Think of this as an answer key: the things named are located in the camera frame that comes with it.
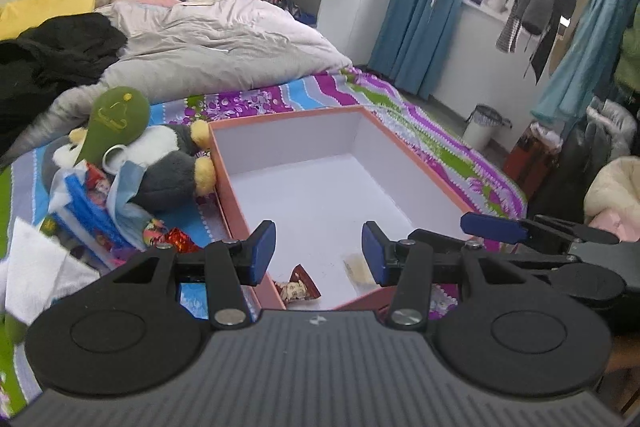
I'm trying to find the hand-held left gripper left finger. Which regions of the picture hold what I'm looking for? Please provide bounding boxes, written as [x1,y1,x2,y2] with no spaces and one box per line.
[107,220,277,329]

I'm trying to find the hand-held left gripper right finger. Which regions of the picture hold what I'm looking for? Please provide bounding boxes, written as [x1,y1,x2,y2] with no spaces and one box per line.
[361,221,536,327]

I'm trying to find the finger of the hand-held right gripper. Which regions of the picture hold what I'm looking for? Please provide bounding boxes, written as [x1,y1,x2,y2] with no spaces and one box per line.
[460,212,538,245]
[407,228,472,249]

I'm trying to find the orange cardboard box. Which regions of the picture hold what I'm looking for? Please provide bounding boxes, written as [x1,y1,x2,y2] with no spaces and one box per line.
[207,105,481,311]

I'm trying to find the blue face mask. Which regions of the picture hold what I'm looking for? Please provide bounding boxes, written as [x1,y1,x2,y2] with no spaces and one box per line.
[102,144,152,249]

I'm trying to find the small yellowish packet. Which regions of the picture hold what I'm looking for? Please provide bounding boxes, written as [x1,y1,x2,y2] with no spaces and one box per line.
[343,252,374,294]

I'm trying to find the brown candy wrapper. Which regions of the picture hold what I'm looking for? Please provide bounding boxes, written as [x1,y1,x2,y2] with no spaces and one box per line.
[274,263,322,308]

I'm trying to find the cream fluffy coat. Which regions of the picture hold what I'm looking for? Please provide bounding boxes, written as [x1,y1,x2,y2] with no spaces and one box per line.
[582,156,640,244]

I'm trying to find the red box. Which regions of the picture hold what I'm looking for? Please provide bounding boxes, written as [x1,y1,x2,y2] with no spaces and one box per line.
[502,122,564,202]

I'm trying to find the colourful patterned bedsheet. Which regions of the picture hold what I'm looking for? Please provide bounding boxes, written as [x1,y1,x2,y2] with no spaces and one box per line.
[0,66,529,410]

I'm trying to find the red candy wrapper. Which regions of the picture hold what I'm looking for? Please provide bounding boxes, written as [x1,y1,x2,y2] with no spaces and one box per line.
[162,228,202,255]

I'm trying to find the white waste bin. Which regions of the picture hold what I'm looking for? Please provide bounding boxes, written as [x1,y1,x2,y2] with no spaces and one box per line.
[461,104,504,150]

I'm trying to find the floral candy wrapper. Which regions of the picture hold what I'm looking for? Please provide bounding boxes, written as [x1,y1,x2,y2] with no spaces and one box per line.
[143,217,169,249]

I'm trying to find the grey penguin plush toy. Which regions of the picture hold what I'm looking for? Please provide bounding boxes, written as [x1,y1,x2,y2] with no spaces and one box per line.
[52,121,217,212]

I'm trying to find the grey puffer jacket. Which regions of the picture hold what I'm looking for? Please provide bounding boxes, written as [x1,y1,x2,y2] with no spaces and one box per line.
[584,96,639,168]

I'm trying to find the blue snack packets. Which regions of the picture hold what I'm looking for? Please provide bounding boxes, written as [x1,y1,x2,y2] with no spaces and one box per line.
[49,166,132,269]

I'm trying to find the teal hanging cloth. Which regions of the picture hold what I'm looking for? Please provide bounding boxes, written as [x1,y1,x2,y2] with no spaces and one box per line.
[530,0,640,124]

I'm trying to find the green plush toy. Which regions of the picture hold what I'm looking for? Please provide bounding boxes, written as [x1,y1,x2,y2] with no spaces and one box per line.
[72,87,151,168]

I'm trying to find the green garment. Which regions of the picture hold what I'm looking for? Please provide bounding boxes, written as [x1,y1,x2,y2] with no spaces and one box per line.
[612,21,640,98]

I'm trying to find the blue curtain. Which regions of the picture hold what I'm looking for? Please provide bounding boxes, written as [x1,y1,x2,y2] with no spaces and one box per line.
[367,0,482,98]

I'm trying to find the grey duvet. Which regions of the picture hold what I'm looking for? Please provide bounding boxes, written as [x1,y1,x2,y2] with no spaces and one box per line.
[0,0,354,168]

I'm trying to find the white cloth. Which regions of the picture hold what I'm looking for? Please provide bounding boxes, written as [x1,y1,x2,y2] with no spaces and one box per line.
[0,217,102,326]

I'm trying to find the black clothing pile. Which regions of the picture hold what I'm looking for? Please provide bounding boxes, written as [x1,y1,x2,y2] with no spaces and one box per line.
[0,13,129,158]

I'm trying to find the yellow pillow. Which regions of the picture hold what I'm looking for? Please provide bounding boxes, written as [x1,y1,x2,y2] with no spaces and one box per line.
[0,0,99,42]

